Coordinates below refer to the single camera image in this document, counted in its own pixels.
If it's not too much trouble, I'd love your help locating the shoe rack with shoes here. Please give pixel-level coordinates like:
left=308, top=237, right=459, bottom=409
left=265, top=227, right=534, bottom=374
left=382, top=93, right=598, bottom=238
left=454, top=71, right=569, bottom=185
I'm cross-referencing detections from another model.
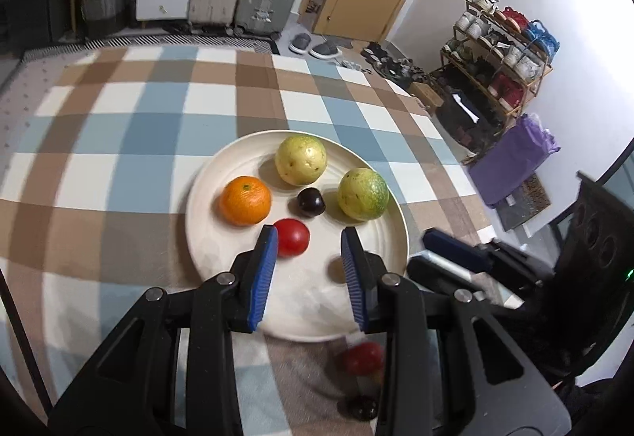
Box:
left=441, top=0, right=561, bottom=107

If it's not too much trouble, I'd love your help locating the red tomato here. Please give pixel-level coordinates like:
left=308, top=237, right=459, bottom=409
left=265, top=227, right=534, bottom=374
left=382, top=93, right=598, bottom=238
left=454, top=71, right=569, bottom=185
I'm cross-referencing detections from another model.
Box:
left=273, top=218, right=311, bottom=259
left=342, top=342, right=386, bottom=377

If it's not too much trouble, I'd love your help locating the green mottled round fruit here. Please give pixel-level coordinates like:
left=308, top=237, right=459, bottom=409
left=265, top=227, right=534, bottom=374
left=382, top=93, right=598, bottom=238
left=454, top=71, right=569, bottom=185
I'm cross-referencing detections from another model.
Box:
left=338, top=168, right=390, bottom=222

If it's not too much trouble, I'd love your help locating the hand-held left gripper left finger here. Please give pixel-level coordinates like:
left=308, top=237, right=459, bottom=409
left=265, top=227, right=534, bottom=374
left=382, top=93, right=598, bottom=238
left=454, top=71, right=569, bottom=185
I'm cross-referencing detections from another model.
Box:
left=47, top=225, right=281, bottom=436

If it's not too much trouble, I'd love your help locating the pile of dark shoes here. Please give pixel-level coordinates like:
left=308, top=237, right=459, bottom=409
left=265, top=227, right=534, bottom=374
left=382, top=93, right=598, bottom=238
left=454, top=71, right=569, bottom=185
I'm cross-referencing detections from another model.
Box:
left=361, top=42, right=428, bottom=89

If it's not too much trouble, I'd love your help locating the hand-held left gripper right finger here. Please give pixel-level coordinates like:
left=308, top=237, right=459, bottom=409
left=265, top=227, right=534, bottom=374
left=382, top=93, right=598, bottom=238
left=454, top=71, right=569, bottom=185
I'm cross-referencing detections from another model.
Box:
left=341, top=226, right=573, bottom=436

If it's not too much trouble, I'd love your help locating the yellowish round fruit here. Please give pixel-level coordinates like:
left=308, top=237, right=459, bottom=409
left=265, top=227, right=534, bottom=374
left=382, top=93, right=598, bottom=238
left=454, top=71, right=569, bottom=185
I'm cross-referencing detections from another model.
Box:
left=275, top=134, right=328, bottom=186

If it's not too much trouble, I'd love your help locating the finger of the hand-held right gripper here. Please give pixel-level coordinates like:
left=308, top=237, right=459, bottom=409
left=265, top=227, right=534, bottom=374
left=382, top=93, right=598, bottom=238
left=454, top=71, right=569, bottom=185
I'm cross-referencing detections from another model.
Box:
left=422, top=227, right=501, bottom=274
left=407, top=254, right=526, bottom=313

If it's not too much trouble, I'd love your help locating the checked tablecloth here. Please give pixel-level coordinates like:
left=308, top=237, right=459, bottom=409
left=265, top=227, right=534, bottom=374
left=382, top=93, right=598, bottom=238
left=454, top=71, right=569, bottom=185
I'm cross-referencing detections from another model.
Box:
left=0, top=45, right=496, bottom=436

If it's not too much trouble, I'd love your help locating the large orange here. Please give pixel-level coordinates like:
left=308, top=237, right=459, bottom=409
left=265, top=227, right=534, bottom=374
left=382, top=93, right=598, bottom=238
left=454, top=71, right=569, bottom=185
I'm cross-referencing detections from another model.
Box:
left=218, top=175, right=273, bottom=227

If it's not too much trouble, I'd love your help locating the cream round plate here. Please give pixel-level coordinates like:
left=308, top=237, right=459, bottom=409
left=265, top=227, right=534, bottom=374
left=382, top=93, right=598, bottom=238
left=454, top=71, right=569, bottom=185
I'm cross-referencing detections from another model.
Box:
left=185, top=130, right=410, bottom=343

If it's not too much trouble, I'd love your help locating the cardboard box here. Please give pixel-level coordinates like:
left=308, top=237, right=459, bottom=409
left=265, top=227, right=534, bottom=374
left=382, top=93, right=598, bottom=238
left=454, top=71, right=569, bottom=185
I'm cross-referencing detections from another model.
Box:
left=409, top=80, right=445, bottom=116

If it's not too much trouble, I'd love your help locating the wooden shoe rack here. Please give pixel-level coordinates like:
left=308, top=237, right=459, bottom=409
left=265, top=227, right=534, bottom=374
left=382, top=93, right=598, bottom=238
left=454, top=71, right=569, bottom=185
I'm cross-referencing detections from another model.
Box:
left=431, top=0, right=561, bottom=120

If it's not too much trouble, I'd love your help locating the dark purple plum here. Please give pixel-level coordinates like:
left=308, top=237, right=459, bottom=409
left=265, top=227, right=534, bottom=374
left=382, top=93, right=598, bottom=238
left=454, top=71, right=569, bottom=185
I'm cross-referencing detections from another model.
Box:
left=344, top=395, right=380, bottom=421
left=296, top=187, right=326, bottom=219

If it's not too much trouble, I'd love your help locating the purple plastic bag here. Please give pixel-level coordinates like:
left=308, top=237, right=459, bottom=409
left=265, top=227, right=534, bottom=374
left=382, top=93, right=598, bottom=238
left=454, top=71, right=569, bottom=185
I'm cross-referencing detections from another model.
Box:
left=468, top=114, right=561, bottom=209

